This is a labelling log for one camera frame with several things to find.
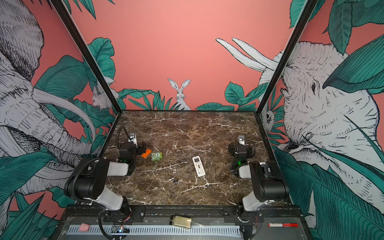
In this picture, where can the black mounting rail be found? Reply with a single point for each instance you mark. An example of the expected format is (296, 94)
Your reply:
(230, 214)

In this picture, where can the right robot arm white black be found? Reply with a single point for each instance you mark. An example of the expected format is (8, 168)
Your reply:
(268, 183)

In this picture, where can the orange toy brick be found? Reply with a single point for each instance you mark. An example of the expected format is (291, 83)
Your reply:
(146, 153)

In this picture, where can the small circuit board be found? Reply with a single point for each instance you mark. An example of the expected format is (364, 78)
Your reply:
(120, 230)

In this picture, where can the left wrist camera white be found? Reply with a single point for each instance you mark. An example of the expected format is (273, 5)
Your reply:
(133, 139)

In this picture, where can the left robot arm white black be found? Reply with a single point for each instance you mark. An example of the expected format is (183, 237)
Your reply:
(87, 183)

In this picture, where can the red white marker pen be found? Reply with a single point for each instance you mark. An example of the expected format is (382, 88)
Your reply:
(283, 225)

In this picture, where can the white slotted cable duct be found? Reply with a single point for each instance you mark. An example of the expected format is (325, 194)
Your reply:
(167, 230)

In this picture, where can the brass metal box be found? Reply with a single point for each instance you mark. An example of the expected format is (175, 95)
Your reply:
(182, 222)

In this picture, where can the white remote control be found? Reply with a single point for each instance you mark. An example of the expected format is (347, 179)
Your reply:
(199, 166)

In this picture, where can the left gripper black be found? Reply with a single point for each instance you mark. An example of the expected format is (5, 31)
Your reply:
(139, 150)

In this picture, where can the pink eraser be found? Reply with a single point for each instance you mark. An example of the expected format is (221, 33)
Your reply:
(84, 227)

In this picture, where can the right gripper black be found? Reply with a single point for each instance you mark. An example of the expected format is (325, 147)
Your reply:
(241, 146)

